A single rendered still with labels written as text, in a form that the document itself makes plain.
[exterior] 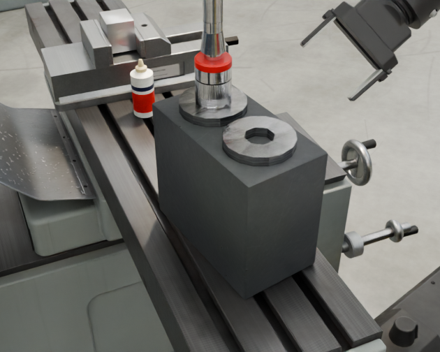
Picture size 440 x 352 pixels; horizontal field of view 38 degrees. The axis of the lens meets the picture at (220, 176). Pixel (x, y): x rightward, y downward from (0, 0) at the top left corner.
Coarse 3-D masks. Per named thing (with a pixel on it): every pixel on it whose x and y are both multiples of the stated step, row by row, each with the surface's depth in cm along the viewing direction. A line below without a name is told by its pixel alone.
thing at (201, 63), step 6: (198, 54) 80; (228, 54) 80; (198, 60) 79; (204, 60) 79; (222, 60) 79; (228, 60) 79; (198, 66) 79; (204, 66) 78; (210, 66) 78; (216, 66) 78; (222, 66) 78; (228, 66) 79; (210, 72) 79; (216, 72) 79
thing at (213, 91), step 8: (200, 72) 79; (224, 72) 79; (200, 80) 80; (208, 80) 79; (216, 80) 79; (224, 80) 80; (200, 88) 81; (208, 88) 80; (216, 88) 80; (224, 88) 80; (200, 96) 81; (208, 96) 81; (216, 96) 81; (224, 96) 81; (200, 104) 82; (208, 104) 81; (216, 104) 81; (224, 104) 82
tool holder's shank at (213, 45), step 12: (204, 0) 75; (216, 0) 74; (204, 12) 76; (216, 12) 75; (204, 24) 77; (216, 24) 76; (204, 36) 77; (216, 36) 77; (204, 48) 78; (216, 48) 78; (216, 60) 79
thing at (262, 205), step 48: (192, 96) 84; (240, 96) 84; (192, 144) 79; (240, 144) 76; (288, 144) 76; (192, 192) 85; (240, 192) 73; (288, 192) 76; (192, 240) 90; (240, 240) 78; (288, 240) 81; (240, 288) 82
